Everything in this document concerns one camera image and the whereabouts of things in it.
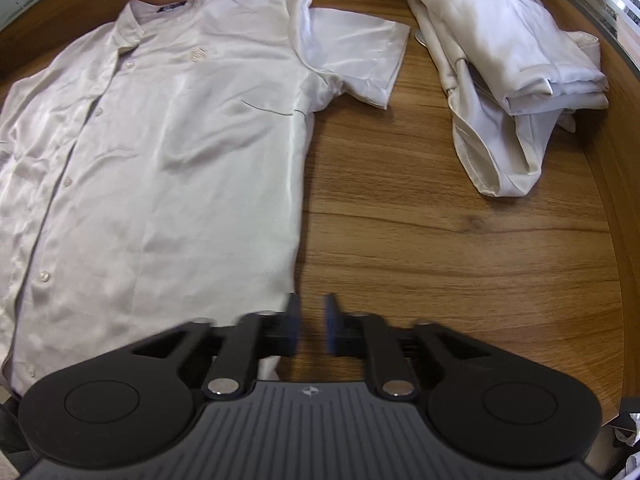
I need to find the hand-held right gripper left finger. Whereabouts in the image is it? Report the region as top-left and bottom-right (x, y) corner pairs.
(131, 292), (302, 401)

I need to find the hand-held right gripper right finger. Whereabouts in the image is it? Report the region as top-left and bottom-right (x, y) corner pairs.
(325, 294), (494, 401)

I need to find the white satin shirt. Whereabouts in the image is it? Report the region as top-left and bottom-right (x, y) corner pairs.
(0, 0), (412, 397)

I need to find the crumpled white plastic bag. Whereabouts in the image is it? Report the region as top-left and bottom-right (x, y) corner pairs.
(606, 395), (640, 480)

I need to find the folded white garment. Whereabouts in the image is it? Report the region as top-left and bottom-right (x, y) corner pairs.
(396, 0), (610, 199)

